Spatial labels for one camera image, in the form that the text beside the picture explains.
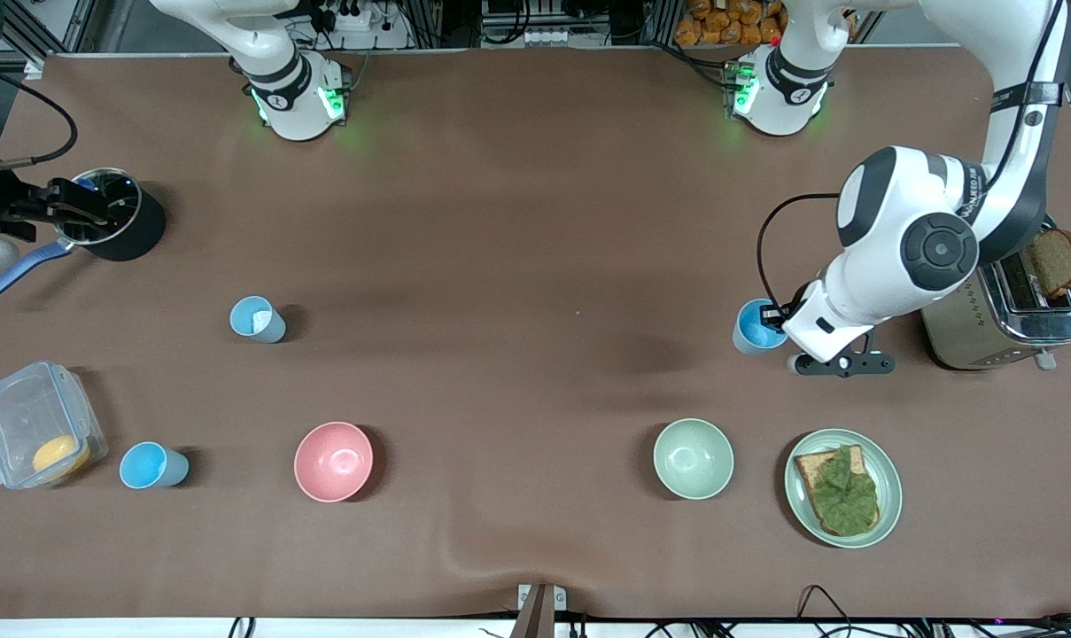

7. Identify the brown bread slice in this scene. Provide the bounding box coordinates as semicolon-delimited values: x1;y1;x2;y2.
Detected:
1022;228;1071;300

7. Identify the thin black cable loop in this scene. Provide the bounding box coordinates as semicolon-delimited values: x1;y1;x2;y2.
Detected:
796;584;857;621

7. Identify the black saucepan with blue handle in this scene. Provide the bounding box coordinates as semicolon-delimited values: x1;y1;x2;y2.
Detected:
0;167;167;306

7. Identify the green lettuce leaf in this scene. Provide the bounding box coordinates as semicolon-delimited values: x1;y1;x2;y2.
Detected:
807;445;881;536

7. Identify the clear plastic food container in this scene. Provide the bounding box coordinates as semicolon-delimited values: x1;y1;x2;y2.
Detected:
0;360;109;491

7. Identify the brown table cover cloth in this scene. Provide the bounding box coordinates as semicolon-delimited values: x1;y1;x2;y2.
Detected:
0;44;1071;621

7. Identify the aluminium frame rail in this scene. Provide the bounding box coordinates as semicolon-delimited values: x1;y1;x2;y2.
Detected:
8;0;93;61

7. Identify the light toast bread slice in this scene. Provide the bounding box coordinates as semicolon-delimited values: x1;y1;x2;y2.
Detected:
794;445;881;538

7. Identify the cream and chrome toaster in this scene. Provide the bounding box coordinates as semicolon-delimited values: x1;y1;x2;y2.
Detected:
920;217;1071;373

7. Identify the bag of orange buns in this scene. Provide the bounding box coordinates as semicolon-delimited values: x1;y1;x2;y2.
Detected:
674;0;788;47

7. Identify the pale green plate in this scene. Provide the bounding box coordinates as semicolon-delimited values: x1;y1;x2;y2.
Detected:
784;428;904;549

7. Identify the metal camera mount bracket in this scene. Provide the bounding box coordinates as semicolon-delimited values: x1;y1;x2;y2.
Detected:
517;583;567;638

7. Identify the yellow round food piece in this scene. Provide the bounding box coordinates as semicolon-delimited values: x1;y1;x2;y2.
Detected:
32;434;91;484

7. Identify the blue plastic cup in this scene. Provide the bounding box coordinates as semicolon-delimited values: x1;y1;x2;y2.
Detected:
733;299;791;356
119;441;190;490
229;296;287;345

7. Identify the pale green bowl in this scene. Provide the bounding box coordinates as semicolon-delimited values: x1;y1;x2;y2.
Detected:
653;417;735;501

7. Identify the pink bowl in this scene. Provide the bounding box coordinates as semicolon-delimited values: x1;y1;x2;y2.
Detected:
294;421;375;503

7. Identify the white power strip with plugs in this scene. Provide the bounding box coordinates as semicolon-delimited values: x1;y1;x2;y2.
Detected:
322;0;378;33

